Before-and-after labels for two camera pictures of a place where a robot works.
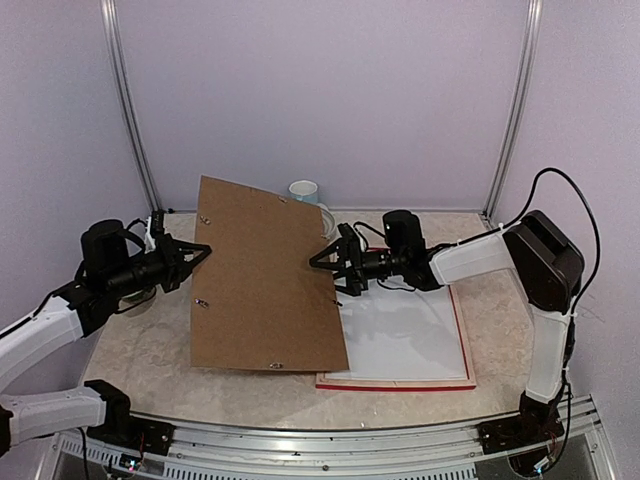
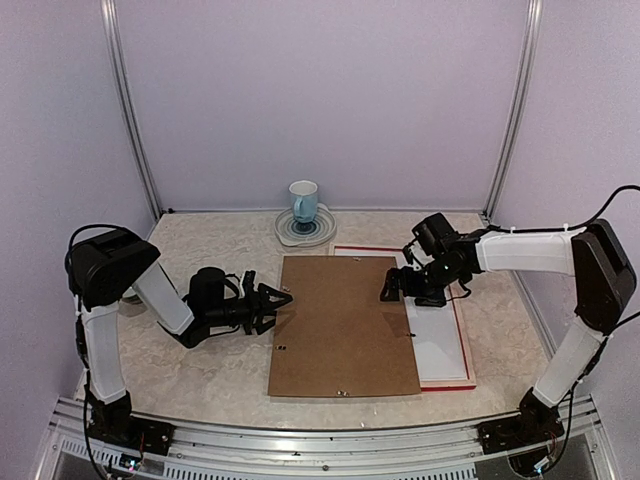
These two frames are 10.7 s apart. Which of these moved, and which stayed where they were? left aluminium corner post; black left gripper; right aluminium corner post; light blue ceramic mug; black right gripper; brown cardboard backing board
Moved: black left gripper; brown cardboard backing board; black right gripper
Stayed: left aluminium corner post; right aluminium corner post; light blue ceramic mug
